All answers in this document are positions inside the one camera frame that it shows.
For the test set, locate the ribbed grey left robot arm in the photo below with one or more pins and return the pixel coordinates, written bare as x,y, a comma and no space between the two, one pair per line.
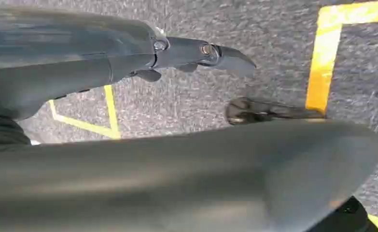
0,131

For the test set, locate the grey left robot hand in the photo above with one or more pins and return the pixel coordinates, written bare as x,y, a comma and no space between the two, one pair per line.
182,179

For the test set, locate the black robot foot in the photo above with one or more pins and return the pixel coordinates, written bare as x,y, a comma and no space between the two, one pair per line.
345,217
259,111

